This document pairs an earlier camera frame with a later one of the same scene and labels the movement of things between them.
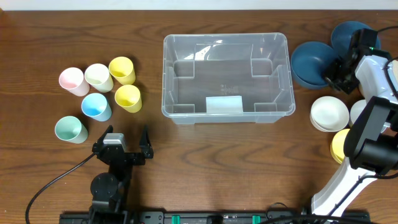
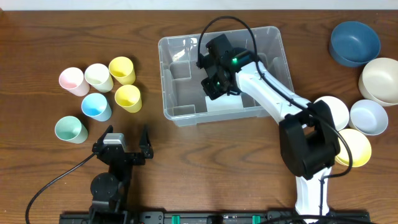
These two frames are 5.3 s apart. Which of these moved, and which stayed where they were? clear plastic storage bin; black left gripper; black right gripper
Moved: black right gripper
Stayed: black left gripper; clear plastic storage bin
